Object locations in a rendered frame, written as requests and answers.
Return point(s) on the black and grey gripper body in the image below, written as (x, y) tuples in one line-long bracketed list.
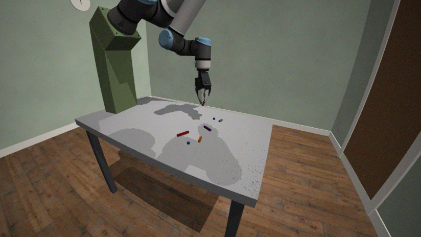
[(198, 80)]

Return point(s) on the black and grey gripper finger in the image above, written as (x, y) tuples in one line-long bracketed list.
[(206, 94), (199, 93)]

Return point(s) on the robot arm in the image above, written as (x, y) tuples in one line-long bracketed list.
[(175, 16)]

